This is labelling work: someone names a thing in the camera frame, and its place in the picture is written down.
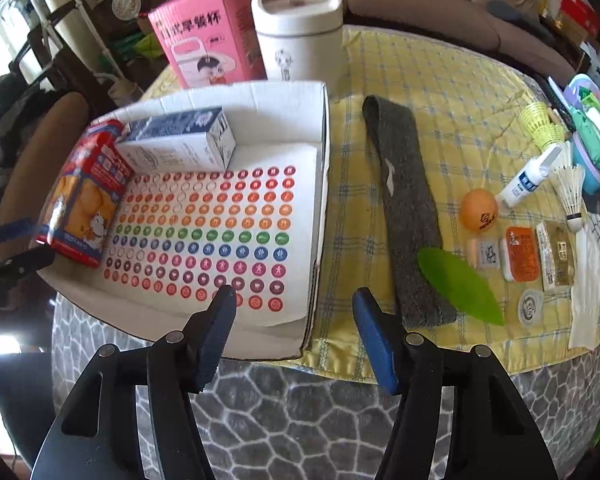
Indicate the round creamer cup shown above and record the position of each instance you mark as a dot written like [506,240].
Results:
[531,306]

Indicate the brown chair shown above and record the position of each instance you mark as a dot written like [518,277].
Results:
[35,150]

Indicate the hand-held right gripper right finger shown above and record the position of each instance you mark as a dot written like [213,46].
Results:
[377,342]

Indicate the white glove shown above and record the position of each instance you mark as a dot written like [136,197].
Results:
[587,295]

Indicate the yellow checked cloth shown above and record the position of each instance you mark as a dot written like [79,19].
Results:
[430,95]

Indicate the pink printed box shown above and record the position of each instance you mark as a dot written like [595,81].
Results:
[205,40]

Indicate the red box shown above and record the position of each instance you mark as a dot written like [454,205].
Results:
[580,10]

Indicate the white coat rack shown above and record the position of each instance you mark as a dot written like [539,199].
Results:
[80,15]

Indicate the blue red biscuit tin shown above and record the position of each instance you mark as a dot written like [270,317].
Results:
[85,195]

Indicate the grey neck pillow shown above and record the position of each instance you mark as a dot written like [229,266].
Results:
[520,17]

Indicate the blue bowl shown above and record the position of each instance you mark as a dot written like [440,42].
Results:
[592,177]

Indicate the gold packet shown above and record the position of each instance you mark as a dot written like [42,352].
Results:
[557,257]

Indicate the white lidded food jar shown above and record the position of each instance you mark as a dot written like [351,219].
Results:
[297,35]

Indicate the green leaf-shaped dish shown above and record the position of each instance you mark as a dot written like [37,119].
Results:
[460,285]

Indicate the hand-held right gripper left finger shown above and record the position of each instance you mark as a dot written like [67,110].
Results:
[215,332]

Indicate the white milk carton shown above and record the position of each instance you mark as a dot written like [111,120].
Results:
[175,147]

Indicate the colourful sticker sheet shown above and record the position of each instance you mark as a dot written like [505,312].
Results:
[205,240]

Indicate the grey headband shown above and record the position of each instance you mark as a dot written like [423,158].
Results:
[410,200]

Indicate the small printed packet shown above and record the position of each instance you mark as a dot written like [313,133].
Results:
[485,252]

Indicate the small white bottle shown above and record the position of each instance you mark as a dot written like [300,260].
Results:
[525,182]

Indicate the remote control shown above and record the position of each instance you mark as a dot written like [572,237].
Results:
[562,102]

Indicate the grey patterned blanket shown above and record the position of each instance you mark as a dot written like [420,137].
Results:
[290,420]

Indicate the purple basket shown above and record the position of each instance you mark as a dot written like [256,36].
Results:
[580,87]

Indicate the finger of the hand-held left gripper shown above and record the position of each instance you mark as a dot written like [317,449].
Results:
[22,261]
[10,230]

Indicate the white cardboard box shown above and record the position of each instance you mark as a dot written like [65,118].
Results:
[280,110]

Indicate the orange jelly cup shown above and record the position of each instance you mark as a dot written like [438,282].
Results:
[521,255]

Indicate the orange ping-pong ball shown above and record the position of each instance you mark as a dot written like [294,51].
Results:
[479,209]

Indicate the green packet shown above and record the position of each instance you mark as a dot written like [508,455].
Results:
[597,145]

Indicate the yellow shuttlecock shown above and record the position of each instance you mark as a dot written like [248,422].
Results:
[540,122]

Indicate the round tin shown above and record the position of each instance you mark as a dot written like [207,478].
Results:
[127,3]

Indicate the white shuttlecock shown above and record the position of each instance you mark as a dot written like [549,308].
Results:
[570,190]

